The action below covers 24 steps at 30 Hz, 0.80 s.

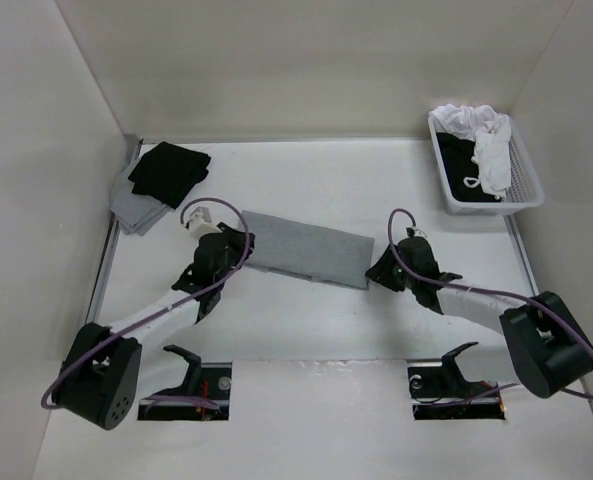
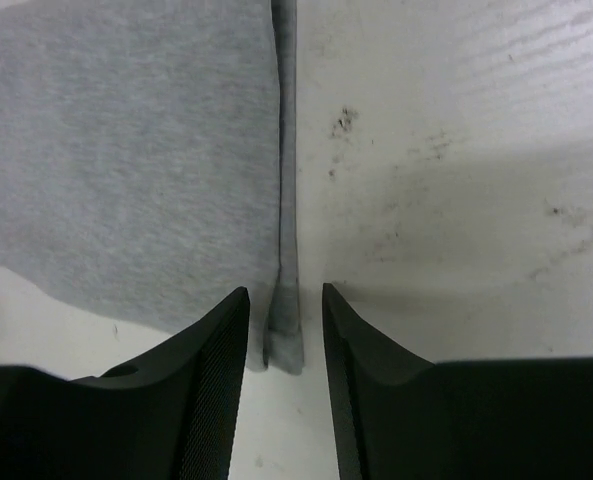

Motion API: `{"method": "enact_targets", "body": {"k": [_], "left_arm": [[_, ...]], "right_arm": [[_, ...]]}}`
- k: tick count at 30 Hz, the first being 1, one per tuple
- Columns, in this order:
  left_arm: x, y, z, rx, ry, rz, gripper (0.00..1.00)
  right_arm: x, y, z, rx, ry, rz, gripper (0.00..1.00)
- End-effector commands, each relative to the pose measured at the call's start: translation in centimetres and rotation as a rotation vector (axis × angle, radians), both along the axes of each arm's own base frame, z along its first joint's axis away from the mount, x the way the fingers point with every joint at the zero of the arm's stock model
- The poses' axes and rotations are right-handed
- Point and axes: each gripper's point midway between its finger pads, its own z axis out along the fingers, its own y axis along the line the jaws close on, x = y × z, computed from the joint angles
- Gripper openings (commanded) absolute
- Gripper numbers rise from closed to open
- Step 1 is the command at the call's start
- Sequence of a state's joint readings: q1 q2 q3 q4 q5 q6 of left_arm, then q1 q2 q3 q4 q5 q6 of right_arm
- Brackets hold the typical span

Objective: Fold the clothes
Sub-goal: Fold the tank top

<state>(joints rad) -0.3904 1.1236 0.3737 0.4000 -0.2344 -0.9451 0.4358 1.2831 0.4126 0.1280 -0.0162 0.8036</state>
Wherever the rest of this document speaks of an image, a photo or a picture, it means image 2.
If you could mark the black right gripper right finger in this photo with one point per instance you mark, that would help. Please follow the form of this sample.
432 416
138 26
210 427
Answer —
399 416

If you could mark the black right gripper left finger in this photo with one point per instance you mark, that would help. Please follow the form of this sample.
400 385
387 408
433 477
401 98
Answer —
169 413

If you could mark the grey tank top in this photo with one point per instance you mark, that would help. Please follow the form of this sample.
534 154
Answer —
148 163

